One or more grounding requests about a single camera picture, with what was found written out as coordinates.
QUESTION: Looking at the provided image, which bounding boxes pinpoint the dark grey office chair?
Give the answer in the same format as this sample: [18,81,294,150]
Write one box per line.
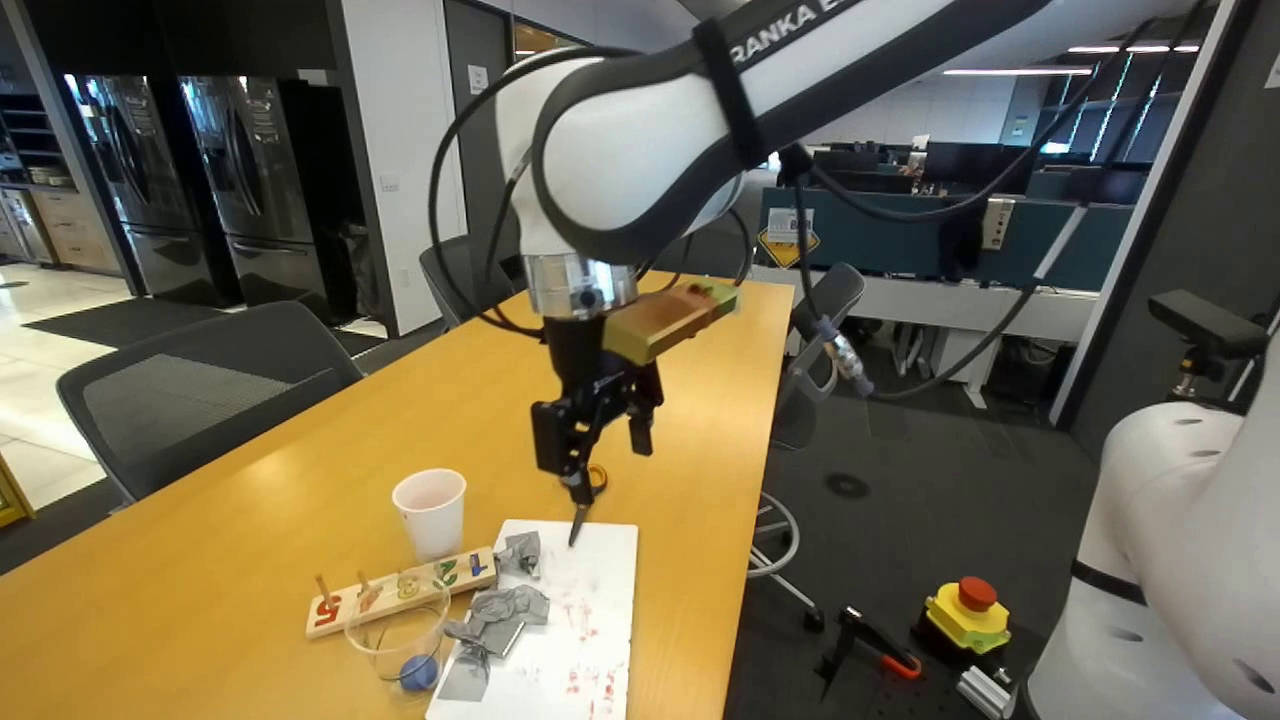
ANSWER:
[419,237,524,323]

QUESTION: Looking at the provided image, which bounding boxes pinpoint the white whiteboard sheet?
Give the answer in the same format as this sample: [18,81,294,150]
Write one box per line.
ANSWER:
[424,522,641,720]

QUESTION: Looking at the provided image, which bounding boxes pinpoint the wrist camera mount block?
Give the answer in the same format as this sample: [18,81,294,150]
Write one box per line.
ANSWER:
[604,281,734,366]

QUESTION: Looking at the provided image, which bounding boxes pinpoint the crumpled grey tape piece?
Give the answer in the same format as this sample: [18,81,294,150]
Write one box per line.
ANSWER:
[497,533,539,578]

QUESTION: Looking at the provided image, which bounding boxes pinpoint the blue ring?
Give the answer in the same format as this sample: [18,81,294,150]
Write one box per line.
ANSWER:
[394,652,442,697]

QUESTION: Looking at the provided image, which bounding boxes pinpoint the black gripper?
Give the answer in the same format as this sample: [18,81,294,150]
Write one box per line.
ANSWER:
[530,320,664,496]

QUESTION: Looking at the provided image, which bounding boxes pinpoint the wooden number puzzle board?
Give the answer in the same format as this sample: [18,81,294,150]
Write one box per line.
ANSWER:
[303,547,498,641]

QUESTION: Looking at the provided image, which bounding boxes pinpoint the yellow red emergency stop button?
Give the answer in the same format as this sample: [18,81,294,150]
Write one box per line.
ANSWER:
[925,578,1012,658]

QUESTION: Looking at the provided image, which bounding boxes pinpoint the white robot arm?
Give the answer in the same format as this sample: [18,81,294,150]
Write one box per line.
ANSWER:
[497,0,1280,720]

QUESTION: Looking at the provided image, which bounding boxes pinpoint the white paper cup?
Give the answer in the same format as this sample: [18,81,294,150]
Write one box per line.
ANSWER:
[393,468,468,561]

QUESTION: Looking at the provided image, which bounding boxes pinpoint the orange grey scissors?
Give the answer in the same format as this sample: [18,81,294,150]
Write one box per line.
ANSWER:
[567,466,609,547]

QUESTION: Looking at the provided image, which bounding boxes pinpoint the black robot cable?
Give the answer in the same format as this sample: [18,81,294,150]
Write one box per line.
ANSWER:
[424,0,1233,407]

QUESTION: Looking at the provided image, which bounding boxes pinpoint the black orange clamp tool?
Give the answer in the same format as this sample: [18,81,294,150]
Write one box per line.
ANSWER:
[816,607,925,686]

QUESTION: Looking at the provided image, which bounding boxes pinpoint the grey mesh office chair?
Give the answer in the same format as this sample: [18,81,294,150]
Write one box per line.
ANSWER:
[55,299,359,500]

